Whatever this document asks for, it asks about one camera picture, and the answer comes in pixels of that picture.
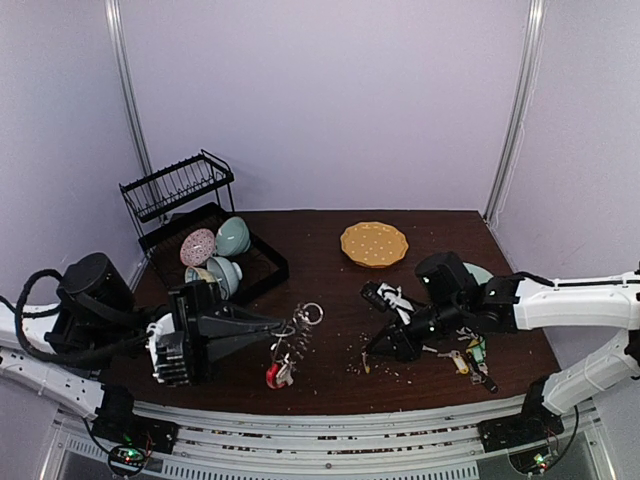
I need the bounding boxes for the left aluminium frame post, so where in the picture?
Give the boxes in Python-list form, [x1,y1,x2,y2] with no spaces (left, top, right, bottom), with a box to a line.
[104,0,153,176]

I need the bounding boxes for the pink patterned bowl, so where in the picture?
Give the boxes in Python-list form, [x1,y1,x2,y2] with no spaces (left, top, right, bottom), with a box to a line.
[180,228,216,267]

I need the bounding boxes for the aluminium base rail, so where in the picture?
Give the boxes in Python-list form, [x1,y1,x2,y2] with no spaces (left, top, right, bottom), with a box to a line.
[42,392,619,480]

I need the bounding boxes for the light blue bowl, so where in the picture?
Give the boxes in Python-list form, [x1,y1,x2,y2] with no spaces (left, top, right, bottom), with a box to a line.
[206,256,243,300]

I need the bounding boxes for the red handled key ring holder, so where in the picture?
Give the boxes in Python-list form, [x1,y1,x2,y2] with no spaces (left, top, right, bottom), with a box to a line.
[265,302,325,390]

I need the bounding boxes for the blue patterned bowl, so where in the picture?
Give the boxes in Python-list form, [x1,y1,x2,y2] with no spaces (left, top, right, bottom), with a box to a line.
[184,266,219,284]

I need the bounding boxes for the right aluminium frame post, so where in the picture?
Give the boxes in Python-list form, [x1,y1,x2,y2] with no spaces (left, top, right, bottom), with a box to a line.
[483,0,546,228]

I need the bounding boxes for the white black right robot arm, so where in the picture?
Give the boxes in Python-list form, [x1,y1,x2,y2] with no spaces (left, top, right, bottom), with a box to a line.
[361,252,639,452]

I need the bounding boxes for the black wire dish rack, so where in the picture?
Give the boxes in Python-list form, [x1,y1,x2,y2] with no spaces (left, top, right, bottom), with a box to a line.
[119,149,289,304]

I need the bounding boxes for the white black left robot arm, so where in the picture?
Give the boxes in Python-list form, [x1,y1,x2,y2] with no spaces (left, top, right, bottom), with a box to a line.
[1,253,301,453]

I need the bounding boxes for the aluminium frame post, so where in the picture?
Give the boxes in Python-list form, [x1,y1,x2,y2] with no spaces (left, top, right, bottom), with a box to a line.
[104,0,153,176]
[483,0,546,228]

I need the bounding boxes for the green ceramic bowl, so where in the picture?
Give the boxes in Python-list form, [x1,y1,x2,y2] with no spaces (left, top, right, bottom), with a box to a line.
[216,216,251,257]

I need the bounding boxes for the light blue flower plate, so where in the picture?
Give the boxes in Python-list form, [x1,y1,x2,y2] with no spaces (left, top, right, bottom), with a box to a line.
[463,262,494,287]

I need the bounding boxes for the yellow dotted plate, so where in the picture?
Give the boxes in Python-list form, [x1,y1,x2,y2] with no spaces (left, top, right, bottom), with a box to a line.
[340,221,409,269]

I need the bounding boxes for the green key tag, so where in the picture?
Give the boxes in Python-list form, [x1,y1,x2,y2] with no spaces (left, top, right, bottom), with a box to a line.
[466,337,486,366]

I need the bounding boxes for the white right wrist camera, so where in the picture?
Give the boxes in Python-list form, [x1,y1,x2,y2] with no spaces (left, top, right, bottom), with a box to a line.
[360,282,416,325]

